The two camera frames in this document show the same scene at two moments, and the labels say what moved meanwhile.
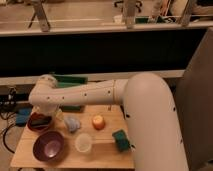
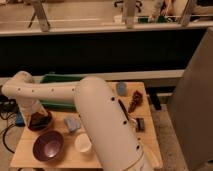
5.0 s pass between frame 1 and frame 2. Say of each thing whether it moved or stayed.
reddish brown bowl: stayed
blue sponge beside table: stayed
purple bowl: stayed
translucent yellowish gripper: moved
